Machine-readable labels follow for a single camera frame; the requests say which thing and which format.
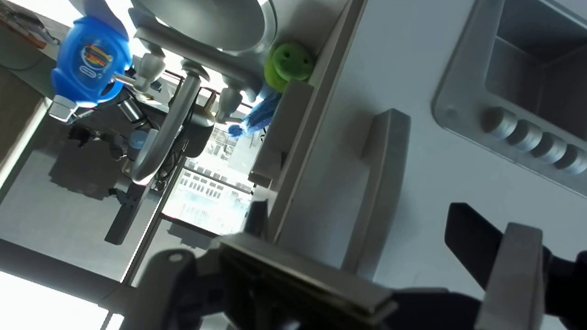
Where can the metal bowl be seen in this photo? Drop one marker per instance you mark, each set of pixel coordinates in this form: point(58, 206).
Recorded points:
point(201, 24)

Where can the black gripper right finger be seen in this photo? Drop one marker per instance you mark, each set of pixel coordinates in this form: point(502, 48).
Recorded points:
point(513, 281)

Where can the white door with ice dispenser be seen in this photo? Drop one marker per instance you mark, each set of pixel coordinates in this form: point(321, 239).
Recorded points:
point(427, 61)

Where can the blue dish soap bottle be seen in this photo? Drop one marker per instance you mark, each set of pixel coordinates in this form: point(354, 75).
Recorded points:
point(91, 61)

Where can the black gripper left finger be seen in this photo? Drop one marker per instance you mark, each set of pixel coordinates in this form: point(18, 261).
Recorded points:
point(183, 286)

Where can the silver toy faucet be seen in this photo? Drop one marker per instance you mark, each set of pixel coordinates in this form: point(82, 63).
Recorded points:
point(170, 121)

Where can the green round smiley toy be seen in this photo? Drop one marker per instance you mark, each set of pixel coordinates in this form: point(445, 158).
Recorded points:
point(286, 64)

